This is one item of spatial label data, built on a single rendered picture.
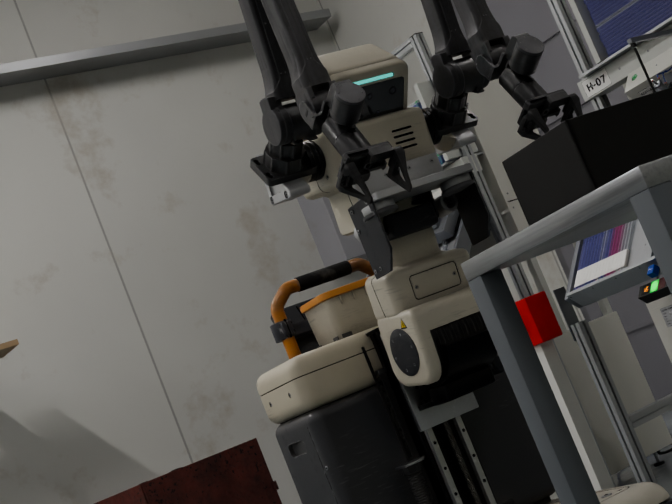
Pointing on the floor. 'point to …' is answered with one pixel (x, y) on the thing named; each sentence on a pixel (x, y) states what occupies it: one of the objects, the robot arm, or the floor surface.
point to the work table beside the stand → (536, 418)
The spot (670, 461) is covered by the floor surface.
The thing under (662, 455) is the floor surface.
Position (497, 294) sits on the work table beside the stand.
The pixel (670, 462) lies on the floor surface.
